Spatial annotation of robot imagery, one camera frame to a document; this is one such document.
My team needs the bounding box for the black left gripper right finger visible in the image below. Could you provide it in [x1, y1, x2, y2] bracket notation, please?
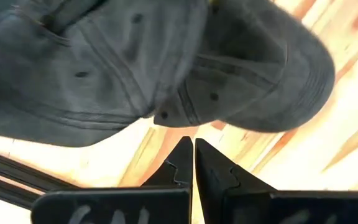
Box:
[194, 138, 358, 224]

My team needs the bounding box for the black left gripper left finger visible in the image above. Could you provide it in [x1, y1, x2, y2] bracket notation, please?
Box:
[30, 136, 195, 224]

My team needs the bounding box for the grey cotton baseball cap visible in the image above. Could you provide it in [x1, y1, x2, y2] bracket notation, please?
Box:
[0, 0, 336, 149]

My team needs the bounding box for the black aluminium rig frame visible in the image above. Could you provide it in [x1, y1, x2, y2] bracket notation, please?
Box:
[0, 147, 82, 210]

